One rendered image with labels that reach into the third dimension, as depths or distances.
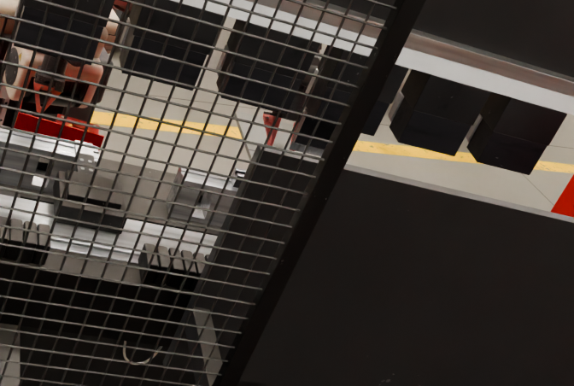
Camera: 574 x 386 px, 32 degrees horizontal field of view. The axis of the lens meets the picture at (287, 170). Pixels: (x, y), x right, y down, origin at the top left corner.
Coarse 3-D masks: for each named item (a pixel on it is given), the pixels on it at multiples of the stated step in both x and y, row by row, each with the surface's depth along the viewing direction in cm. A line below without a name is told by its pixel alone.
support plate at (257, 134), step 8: (240, 112) 231; (256, 120) 231; (240, 128) 225; (248, 128) 226; (256, 128) 227; (264, 128) 229; (288, 128) 234; (248, 136) 222; (256, 136) 224; (264, 136) 226; (280, 136) 229; (288, 136) 230; (248, 144) 219; (272, 144) 224; (280, 144) 225; (288, 144) 227; (248, 152) 217
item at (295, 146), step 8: (304, 112) 203; (304, 120) 202; (312, 120) 203; (296, 128) 205; (304, 128) 203; (312, 128) 204; (320, 128) 204; (328, 128) 205; (296, 136) 204; (320, 136) 205; (328, 136) 206; (296, 144) 206; (304, 144) 205; (312, 144) 206; (320, 144) 206; (312, 152) 208; (320, 152) 209
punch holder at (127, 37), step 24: (144, 0) 177; (168, 0) 178; (144, 24) 179; (168, 24) 180; (192, 24) 182; (216, 24) 183; (120, 48) 188; (144, 48) 182; (168, 48) 183; (192, 48) 184; (144, 72) 185; (168, 72) 186; (192, 72) 187
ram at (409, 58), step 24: (192, 0) 179; (216, 0) 180; (240, 0) 181; (264, 24) 185; (312, 24) 187; (360, 48) 192; (432, 72) 199; (456, 72) 200; (480, 72) 201; (528, 96) 208; (552, 96) 209
